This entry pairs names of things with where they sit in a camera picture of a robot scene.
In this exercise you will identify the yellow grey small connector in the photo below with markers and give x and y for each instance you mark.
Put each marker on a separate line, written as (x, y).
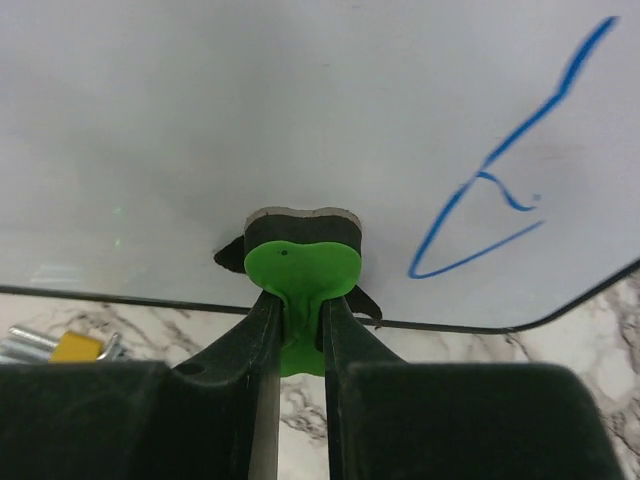
(26, 346)

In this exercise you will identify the green black whiteboard eraser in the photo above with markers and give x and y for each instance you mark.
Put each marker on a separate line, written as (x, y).
(304, 257)

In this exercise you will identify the white whiteboard black frame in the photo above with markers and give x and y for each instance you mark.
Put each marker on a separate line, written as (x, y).
(490, 149)

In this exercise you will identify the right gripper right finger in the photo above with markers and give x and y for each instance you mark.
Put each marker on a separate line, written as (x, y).
(391, 419)

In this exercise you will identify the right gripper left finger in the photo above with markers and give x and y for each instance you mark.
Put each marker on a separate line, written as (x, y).
(214, 416)

